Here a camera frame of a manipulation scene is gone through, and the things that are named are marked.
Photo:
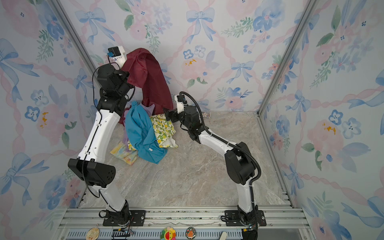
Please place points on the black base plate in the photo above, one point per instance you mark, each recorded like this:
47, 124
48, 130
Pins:
133, 218
239, 218

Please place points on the aluminium corner post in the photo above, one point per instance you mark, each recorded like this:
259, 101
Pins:
291, 47
88, 71

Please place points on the pastel yellow tie-dye cloth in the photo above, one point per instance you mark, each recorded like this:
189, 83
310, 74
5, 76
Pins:
121, 152

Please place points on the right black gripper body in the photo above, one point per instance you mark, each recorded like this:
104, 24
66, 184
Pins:
181, 120

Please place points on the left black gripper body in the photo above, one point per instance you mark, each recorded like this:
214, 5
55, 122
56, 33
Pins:
127, 86

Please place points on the left aluminium corner post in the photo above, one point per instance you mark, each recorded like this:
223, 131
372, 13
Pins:
88, 71

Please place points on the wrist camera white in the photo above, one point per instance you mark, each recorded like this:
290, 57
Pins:
181, 103
118, 55

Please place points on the small picture card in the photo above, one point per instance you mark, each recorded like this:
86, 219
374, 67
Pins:
206, 115

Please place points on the red round sticker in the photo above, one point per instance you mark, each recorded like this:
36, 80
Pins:
191, 233

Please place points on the maroon cloth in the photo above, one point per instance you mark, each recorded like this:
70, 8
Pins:
145, 73

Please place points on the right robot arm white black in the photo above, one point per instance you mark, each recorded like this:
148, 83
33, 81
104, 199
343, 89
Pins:
242, 167

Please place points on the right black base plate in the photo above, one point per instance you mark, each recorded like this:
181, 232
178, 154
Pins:
239, 218

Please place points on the right aluminium corner post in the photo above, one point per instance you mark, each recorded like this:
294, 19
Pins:
291, 47

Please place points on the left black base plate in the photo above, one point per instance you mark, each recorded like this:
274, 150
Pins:
133, 218

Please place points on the lemon print cloth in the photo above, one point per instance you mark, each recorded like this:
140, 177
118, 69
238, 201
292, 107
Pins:
164, 131

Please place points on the beige oval sticker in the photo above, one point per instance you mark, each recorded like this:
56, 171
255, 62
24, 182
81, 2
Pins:
93, 234

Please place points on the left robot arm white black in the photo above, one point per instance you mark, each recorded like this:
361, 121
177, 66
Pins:
90, 164

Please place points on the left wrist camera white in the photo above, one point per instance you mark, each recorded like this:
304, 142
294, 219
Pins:
118, 55

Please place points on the colourful round sticker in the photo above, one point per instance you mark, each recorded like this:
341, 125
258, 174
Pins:
168, 234

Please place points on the aluminium rail frame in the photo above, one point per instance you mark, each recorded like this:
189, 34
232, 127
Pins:
283, 223

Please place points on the white small object front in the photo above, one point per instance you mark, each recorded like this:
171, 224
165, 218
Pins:
223, 236

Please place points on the lavender cloth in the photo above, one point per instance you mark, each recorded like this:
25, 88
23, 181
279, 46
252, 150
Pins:
149, 110

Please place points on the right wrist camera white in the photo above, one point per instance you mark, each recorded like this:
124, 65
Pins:
181, 103

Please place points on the teal cloth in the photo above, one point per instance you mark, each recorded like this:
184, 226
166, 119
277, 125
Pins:
141, 134

